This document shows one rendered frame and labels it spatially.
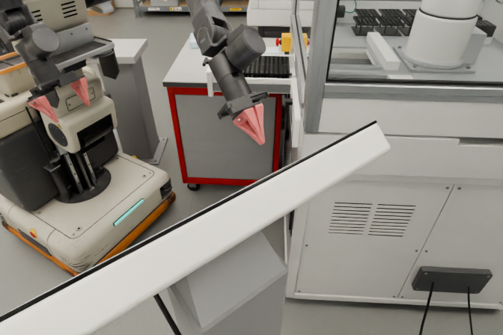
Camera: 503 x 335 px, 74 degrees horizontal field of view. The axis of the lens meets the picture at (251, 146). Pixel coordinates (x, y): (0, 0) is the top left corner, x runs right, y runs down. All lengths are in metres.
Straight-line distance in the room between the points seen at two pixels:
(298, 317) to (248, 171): 0.78
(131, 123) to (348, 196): 1.52
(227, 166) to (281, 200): 1.51
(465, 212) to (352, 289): 0.56
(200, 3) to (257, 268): 0.56
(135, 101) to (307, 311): 1.48
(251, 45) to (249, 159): 1.25
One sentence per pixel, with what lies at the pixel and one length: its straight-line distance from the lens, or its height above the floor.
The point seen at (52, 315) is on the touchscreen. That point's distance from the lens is 0.35.
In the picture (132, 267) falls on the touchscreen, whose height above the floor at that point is 1.19.
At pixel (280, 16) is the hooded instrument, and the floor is 0.87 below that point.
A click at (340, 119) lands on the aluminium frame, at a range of 0.92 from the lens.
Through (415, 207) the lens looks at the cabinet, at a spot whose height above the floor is 0.65.
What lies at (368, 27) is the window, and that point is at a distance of 0.84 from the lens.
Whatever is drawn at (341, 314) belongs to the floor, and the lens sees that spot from 1.68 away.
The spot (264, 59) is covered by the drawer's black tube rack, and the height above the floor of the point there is 0.90.
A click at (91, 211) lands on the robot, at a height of 0.28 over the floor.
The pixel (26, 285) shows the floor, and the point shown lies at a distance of 2.00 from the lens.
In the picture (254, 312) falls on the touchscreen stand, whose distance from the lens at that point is 0.55.
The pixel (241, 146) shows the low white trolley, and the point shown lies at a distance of 1.80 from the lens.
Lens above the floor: 1.47
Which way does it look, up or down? 37 degrees down
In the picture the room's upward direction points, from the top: straight up
